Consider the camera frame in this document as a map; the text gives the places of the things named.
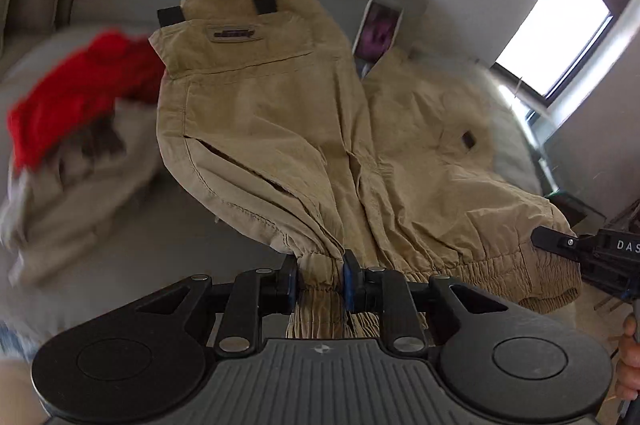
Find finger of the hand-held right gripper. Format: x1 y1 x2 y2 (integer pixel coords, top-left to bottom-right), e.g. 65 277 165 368
531 226 581 262

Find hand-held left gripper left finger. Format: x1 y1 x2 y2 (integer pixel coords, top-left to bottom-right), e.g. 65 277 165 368
135 256 298 354

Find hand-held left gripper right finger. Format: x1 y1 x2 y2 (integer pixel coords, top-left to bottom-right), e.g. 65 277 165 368
343 251 509 354

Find khaki pants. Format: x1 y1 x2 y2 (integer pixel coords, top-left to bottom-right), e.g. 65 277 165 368
150 0 583 341

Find person's right hand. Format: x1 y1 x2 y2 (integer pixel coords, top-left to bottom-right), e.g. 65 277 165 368
617 300 640 411

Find grey pillow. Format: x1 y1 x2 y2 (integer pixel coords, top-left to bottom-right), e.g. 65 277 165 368
480 70 546 196

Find window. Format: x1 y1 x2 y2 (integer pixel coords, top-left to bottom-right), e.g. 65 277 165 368
495 0 640 101

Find beige printed t-shirt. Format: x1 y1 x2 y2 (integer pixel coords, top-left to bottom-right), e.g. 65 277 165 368
0 100 166 288

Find white smartphone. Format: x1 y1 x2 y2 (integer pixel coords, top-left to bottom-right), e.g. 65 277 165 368
352 0 403 78

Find red garment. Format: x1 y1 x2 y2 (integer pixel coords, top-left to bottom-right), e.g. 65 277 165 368
7 30 166 171

